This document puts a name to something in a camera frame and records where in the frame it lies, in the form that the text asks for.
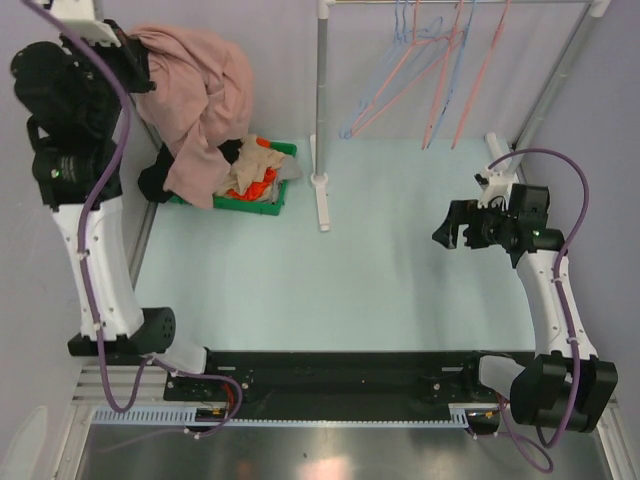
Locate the blue hanger right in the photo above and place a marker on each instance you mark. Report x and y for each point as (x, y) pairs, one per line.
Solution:
(455, 73)

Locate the grey garment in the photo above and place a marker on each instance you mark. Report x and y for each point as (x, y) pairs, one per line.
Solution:
(289, 170)

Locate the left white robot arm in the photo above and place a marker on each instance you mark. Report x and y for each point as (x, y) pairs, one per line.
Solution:
(77, 92)

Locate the pink hanger right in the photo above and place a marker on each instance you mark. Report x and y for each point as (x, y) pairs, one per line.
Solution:
(474, 92)

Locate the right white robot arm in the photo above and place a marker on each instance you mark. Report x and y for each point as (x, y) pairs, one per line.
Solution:
(566, 385)

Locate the white cable duct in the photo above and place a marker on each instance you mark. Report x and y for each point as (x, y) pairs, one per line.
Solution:
(171, 416)

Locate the pink hanger middle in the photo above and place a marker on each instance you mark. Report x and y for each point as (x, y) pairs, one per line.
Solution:
(437, 100)

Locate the pink hanger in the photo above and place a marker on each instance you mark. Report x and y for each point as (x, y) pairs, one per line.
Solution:
(437, 100)
(415, 52)
(474, 92)

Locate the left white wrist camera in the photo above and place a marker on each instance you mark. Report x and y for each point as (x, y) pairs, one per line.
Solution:
(73, 10)

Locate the green plastic bin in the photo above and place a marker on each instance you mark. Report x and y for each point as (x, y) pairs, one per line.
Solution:
(245, 185)

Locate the pink hanger left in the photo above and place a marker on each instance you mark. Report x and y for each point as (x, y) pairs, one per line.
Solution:
(415, 52)

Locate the blue hanger left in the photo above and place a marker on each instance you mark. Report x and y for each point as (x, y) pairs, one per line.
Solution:
(414, 49)

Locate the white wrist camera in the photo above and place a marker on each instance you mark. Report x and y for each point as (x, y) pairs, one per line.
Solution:
(496, 188)
(73, 10)

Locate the pink t shirt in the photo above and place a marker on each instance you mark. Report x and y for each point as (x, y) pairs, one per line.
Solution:
(203, 97)

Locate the blue hanger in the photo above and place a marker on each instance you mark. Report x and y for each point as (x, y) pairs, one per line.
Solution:
(455, 73)
(414, 49)

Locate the beige garment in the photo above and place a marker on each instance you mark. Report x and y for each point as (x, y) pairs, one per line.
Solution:
(255, 170)

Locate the black garment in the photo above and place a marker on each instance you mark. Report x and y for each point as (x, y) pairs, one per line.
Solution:
(152, 178)

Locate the orange garment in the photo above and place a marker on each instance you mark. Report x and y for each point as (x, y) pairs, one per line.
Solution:
(257, 187)

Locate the white clothes rack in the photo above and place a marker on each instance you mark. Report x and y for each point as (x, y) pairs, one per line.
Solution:
(593, 11)

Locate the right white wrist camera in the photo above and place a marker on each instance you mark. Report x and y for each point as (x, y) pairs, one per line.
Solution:
(496, 188)

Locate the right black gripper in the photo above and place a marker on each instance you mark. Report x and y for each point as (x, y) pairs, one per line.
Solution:
(463, 212)

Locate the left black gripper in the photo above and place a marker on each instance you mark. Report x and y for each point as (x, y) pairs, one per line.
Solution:
(133, 53)

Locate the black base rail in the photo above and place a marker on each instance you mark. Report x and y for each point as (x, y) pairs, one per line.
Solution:
(342, 387)

